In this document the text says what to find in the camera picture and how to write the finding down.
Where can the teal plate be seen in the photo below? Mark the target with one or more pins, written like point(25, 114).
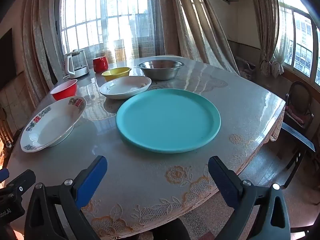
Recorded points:
point(167, 120)

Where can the red bowl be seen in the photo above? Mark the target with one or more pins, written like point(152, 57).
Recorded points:
point(65, 91)

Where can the tied beige curtain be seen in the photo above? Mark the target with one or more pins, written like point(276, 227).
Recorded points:
point(267, 30)

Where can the large barred window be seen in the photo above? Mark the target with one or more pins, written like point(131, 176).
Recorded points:
point(100, 17)

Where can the yellow bowl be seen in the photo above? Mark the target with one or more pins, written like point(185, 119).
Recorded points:
point(116, 73)

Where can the dark wall panel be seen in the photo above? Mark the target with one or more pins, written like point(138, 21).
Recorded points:
point(5, 60)

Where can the sheer white curtain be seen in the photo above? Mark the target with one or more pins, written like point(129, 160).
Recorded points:
point(130, 30)

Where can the printed cushion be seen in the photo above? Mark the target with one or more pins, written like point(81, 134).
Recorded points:
point(245, 67)

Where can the white plate with red-blue print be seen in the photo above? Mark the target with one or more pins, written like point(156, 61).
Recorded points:
point(50, 127)

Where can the dark wooden chair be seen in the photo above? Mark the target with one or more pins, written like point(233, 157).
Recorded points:
point(298, 140)

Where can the stainless steel bowl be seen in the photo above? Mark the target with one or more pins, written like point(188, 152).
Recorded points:
point(160, 68)

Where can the red mug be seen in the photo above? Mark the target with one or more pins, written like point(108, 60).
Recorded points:
point(100, 64)

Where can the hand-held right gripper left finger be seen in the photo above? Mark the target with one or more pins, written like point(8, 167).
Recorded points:
point(91, 181)

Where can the side window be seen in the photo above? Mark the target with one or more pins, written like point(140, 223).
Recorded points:
point(302, 42)

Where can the white plate with rose print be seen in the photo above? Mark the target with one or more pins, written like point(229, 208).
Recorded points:
point(125, 87)

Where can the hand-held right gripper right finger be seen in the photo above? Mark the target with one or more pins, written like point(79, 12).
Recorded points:
point(225, 182)

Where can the white electric kettle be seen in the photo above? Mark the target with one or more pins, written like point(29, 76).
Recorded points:
point(76, 65)

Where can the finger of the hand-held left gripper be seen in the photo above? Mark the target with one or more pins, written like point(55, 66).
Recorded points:
point(21, 183)
point(3, 175)

